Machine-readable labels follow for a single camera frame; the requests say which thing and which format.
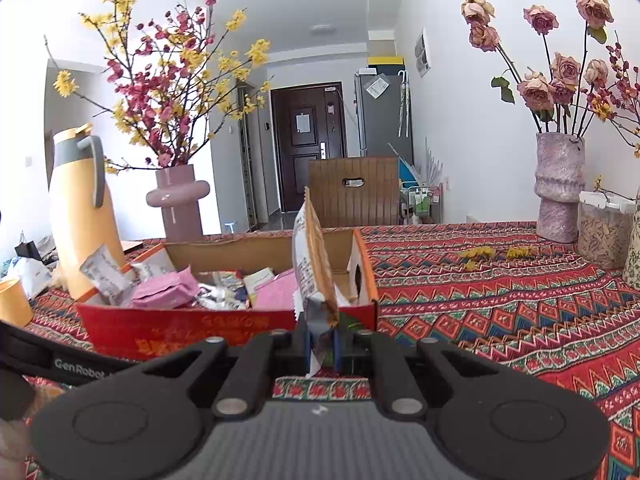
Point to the red cartoon snack packet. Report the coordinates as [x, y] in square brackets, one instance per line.
[222, 290]

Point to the yellow box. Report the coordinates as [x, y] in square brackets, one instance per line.
[385, 61]

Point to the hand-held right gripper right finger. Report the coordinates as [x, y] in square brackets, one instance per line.
[387, 365]

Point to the textured pink vase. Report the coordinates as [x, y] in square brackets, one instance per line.
[557, 185]

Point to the grey refrigerator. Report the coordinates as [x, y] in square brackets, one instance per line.
[382, 125]

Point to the yellow and red blossom branches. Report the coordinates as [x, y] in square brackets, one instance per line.
[170, 85]

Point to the wooden chair back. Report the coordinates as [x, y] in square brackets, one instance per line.
[370, 205]

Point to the person's left hand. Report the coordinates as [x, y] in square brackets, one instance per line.
[11, 447]

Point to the pink snack packet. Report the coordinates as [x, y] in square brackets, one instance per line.
[165, 292]
[277, 292]

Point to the beige patterned pot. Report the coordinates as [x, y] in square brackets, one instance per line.
[634, 255]

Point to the small blue stool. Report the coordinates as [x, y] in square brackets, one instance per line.
[231, 226]

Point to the black paper bag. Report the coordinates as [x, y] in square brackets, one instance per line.
[27, 251]

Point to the yellow thermos jug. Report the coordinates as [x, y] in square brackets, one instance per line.
[85, 220]

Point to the small utility cart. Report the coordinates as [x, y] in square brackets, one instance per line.
[420, 205]

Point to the clear storage jar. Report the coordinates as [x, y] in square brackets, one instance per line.
[602, 235]

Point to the paper note on refrigerator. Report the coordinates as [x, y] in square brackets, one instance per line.
[377, 88]

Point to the fallen yellow blossoms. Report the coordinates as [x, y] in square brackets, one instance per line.
[477, 252]
[520, 252]

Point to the white and blue plastic bag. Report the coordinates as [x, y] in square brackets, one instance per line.
[32, 275]

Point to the white folded umbrella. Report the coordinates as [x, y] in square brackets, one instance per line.
[404, 105]

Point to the thin red blossom sprig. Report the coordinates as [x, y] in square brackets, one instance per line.
[622, 85]

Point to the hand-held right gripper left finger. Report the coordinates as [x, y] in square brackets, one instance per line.
[250, 365]

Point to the red cardboard box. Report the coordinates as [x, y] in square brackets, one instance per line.
[200, 330]

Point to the white and orange snack packet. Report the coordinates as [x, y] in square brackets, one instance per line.
[315, 270]

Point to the dark entrance door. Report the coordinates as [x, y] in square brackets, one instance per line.
[305, 160]

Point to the dried pink roses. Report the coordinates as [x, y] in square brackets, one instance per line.
[537, 92]

